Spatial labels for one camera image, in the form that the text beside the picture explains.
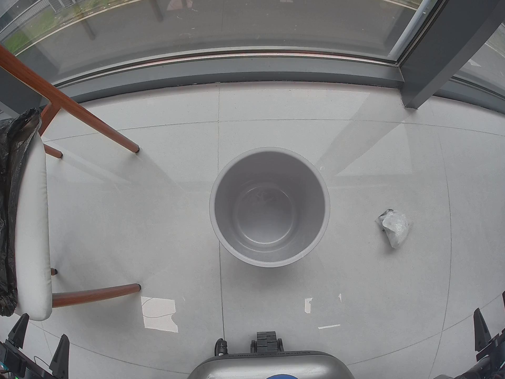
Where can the black plastic bag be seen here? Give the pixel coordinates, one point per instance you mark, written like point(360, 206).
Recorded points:
point(12, 172)

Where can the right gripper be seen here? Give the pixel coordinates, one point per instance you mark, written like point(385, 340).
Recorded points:
point(493, 353)

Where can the white cushioned wooden chair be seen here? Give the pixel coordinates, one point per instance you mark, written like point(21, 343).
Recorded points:
point(33, 211)

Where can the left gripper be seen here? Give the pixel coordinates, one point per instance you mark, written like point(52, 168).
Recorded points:
point(15, 363)

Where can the window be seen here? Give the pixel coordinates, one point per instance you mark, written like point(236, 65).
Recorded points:
point(252, 75)

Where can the crumpled clear plastic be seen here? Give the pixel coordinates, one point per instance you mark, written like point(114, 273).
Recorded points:
point(396, 227)

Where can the white trash bin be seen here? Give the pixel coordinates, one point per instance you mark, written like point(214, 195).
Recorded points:
point(268, 251)

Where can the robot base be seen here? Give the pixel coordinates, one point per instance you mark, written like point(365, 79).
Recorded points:
point(272, 367)

